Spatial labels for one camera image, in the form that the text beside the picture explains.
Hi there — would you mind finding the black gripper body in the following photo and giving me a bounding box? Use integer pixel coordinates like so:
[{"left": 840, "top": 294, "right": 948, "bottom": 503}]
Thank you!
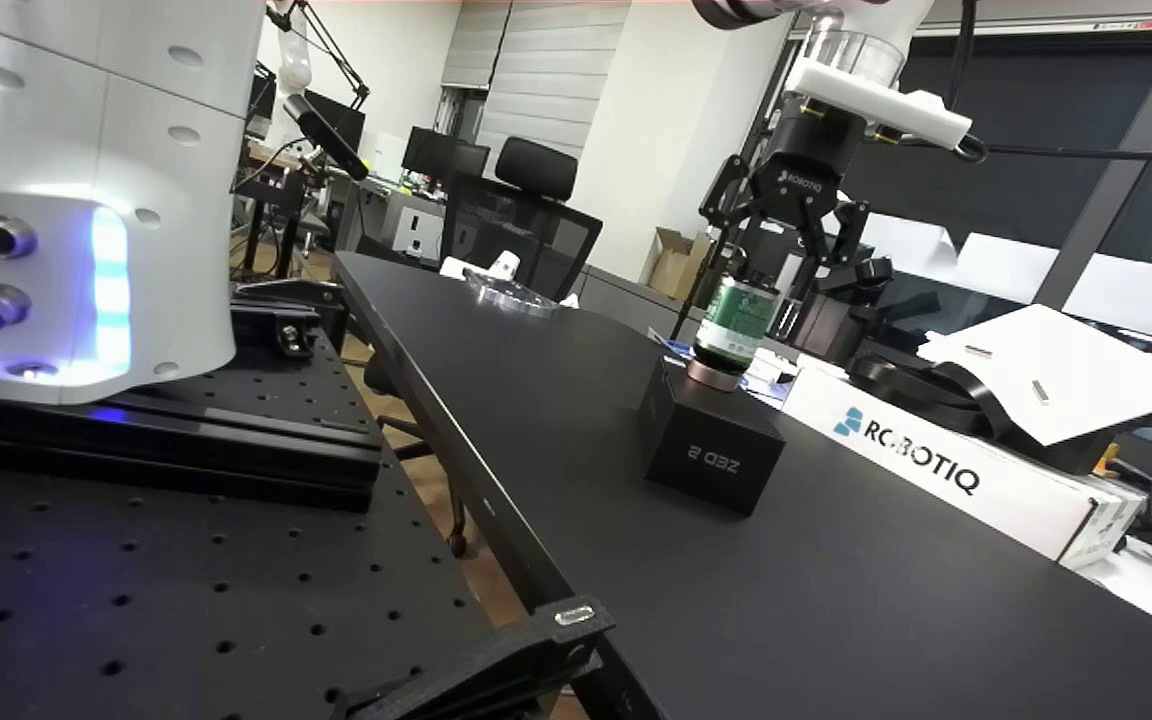
[{"left": 738, "top": 108, "right": 876, "bottom": 240}]

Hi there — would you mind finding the green label dark bottle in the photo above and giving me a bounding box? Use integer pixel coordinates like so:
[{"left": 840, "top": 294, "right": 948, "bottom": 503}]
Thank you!
[{"left": 680, "top": 273, "right": 783, "bottom": 399}]

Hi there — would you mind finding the brown cardboard box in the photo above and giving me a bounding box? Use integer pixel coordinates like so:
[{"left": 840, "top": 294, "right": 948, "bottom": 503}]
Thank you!
[{"left": 638, "top": 223, "right": 716, "bottom": 306}]

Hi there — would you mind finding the black rectangular box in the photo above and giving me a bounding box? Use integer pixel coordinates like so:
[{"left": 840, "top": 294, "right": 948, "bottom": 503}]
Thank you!
[{"left": 634, "top": 351, "right": 791, "bottom": 521}]

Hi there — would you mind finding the white Robotiq cardboard box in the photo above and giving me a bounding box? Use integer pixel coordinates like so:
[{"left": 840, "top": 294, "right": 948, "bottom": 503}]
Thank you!
[{"left": 745, "top": 342, "right": 1146, "bottom": 570}]

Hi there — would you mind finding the black office chair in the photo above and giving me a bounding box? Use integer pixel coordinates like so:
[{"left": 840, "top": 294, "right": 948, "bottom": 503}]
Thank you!
[{"left": 444, "top": 133, "right": 606, "bottom": 306}]

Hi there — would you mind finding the clear plastic packaging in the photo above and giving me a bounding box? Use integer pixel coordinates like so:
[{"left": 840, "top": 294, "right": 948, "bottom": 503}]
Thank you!
[{"left": 462, "top": 250, "right": 566, "bottom": 321}]

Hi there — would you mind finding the dark computer monitor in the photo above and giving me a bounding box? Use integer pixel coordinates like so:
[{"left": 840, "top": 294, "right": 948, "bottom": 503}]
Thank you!
[{"left": 401, "top": 123, "right": 496, "bottom": 193}]

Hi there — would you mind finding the black optical breadboard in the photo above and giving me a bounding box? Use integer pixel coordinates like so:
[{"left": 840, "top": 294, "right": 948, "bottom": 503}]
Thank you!
[{"left": 0, "top": 331, "right": 612, "bottom": 720}]

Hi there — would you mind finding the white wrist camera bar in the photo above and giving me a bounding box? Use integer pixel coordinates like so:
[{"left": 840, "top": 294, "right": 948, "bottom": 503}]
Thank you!
[{"left": 783, "top": 55, "right": 980, "bottom": 155}]

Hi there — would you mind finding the black camera cable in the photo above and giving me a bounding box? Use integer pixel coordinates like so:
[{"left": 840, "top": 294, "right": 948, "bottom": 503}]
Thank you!
[{"left": 955, "top": 135, "right": 1152, "bottom": 172}]

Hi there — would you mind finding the black diagonal frame beam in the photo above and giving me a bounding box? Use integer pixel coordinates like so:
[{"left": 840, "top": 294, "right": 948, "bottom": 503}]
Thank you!
[{"left": 1031, "top": 21, "right": 1152, "bottom": 311}]

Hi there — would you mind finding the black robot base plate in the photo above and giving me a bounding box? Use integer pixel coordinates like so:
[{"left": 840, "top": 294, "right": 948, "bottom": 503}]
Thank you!
[{"left": 0, "top": 382, "right": 389, "bottom": 512}]

